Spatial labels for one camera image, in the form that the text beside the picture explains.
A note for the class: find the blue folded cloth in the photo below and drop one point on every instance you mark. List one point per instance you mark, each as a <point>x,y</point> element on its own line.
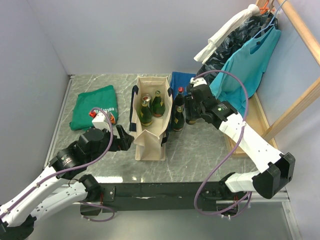
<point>180,79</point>

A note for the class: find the wooden clothes rack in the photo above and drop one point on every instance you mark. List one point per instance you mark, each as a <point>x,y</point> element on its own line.
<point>287,109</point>

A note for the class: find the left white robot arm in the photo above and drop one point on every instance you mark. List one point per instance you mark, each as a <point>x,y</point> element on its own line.
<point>37,201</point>

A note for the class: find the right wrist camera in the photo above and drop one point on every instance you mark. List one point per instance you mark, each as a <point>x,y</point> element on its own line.
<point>194,82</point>

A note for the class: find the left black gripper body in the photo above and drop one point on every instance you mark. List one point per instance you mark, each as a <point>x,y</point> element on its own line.
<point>105,146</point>

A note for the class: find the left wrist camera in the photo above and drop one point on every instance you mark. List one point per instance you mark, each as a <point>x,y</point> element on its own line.
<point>99,120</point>

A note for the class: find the red cap cola bottle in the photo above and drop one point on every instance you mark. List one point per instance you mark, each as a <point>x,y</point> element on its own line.
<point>179,101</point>

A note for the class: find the dark patterned hanging garment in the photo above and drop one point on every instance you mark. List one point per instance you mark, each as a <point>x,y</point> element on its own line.
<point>262,34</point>

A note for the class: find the red top drink can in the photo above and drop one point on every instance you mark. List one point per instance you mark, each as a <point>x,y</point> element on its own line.
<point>146,97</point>

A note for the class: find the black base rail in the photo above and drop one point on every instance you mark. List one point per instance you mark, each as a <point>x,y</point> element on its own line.
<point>162,196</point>

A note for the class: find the orange clothes hanger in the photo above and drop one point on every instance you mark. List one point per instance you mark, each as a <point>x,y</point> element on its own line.
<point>265,6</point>

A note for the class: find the white hanging garment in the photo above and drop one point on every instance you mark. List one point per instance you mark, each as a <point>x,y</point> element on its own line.
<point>236,21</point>

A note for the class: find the beige canvas tote bag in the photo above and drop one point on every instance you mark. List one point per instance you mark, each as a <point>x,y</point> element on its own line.
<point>150,140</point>

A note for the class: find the turquoise hanging t-shirt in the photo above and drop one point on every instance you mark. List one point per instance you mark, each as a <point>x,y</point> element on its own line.
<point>248,64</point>

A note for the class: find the green glass bottle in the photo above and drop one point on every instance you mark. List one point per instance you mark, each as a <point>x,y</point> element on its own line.
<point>145,115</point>
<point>179,118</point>
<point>158,106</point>

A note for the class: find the green folded t-shirt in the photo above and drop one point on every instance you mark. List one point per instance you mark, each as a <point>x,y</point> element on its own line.
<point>104,98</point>

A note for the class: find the silver top can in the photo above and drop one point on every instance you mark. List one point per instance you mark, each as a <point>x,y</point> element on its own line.
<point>189,119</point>

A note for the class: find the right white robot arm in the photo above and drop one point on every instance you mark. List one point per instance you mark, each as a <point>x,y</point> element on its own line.
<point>274,169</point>

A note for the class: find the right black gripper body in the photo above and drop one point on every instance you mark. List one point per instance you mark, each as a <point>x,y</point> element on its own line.
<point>201,110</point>

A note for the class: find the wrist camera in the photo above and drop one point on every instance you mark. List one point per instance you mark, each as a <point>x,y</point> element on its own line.
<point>194,82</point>
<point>99,120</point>

